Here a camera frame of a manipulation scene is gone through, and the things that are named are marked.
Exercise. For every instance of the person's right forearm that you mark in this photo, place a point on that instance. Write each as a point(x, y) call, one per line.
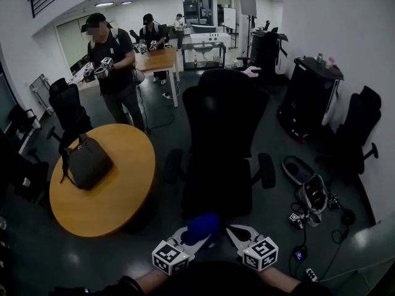
point(277, 277)

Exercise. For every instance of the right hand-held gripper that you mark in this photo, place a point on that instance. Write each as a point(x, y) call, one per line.
point(260, 254)

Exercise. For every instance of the black device with blue display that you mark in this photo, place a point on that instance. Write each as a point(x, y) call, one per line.
point(300, 254)

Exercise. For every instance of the white folding rack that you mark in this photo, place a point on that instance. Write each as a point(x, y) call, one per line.
point(40, 92)

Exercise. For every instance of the person's left forearm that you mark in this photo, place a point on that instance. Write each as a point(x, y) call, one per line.
point(152, 279)

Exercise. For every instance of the blue cloth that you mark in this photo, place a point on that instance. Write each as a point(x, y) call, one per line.
point(203, 227)

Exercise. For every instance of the white power strip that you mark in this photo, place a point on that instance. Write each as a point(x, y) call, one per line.
point(167, 96)
point(311, 274)

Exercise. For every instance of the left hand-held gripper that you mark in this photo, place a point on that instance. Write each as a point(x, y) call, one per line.
point(169, 257)

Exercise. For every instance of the small bottle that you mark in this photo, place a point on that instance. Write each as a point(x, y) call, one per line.
point(319, 58)

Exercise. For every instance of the black wheeled cabinet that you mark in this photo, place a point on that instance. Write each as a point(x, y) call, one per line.
point(308, 100)

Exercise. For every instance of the pink container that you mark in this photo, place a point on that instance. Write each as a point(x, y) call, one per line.
point(331, 62)

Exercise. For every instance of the pink garment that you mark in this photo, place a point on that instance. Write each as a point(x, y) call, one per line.
point(252, 71)

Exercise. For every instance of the white open carrying case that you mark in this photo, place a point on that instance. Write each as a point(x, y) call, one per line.
point(297, 170)

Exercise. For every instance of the long ceiling light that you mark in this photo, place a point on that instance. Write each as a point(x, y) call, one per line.
point(104, 3)
point(126, 2)

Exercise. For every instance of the black office chair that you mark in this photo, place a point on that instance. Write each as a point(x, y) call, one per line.
point(358, 128)
point(68, 109)
point(243, 61)
point(222, 119)

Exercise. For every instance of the round wooden table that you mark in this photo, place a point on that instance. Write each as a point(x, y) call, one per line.
point(123, 190)

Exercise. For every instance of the spare hand-held gripper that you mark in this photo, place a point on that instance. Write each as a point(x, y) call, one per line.
point(295, 219)

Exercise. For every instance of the wooden desk with white legs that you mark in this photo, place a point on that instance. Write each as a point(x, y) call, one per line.
point(157, 60)

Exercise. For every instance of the black draped equipment stand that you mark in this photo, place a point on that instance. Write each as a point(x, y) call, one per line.
point(268, 51)

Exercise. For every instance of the grey panel on tripod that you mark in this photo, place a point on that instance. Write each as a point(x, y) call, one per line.
point(248, 5)

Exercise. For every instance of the whiteboard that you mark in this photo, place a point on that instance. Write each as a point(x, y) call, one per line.
point(230, 18)

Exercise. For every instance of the person's black shirt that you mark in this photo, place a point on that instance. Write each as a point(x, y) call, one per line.
point(216, 281)

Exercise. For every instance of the black backpack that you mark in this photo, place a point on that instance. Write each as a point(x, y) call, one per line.
point(89, 165)

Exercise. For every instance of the black frame washbasin stand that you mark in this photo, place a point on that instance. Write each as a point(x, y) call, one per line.
point(203, 55)

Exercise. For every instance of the black power adapter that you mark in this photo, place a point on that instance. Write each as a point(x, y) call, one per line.
point(348, 217)

